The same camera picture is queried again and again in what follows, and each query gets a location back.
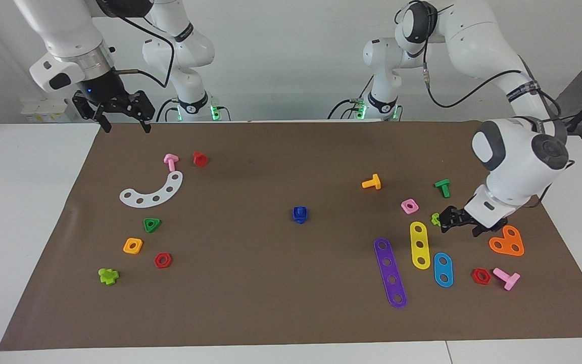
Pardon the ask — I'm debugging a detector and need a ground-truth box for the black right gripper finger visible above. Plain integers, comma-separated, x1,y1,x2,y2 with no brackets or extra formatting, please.
72,92,112,133
114,91,155,133

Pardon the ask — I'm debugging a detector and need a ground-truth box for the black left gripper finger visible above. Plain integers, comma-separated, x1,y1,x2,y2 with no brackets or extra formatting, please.
472,217,508,238
441,206,473,233

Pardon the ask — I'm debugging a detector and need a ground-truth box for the orange three-hole plastic plate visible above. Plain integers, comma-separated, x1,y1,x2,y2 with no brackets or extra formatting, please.
489,225,525,257

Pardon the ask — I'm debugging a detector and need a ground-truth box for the yellow three-hole plastic plate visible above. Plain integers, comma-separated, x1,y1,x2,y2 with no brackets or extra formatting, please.
410,221,431,270

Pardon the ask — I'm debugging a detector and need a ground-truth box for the white cardboard box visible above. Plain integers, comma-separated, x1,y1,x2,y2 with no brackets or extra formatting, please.
21,99,77,123

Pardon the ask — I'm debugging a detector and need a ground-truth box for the blue two-hole plastic plate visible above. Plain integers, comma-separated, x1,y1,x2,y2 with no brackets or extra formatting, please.
433,252,454,288

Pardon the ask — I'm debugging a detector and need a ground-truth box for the purple four-hole plastic plate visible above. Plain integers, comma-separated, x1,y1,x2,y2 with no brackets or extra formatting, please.
373,238,408,309

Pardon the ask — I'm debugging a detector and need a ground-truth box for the white curved five-hole plate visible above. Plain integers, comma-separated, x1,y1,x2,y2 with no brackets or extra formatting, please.
119,171,184,208

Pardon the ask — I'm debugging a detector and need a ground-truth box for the brown paper table mat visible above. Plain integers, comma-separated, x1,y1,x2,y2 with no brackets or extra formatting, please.
0,120,582,351

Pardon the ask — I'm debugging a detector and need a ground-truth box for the black base power cable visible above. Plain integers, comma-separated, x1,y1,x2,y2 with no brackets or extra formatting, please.
327,98,367,120
156,97,180,123

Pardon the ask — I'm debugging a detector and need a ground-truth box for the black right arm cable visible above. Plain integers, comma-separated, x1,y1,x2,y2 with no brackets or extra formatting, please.
112,13,176,89

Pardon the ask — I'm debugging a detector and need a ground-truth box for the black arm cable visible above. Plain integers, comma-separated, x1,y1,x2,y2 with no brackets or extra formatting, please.
395,0,574,209
112,13,176,89

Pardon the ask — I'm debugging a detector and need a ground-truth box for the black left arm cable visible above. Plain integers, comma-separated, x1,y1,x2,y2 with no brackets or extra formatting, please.
395,0,574,209

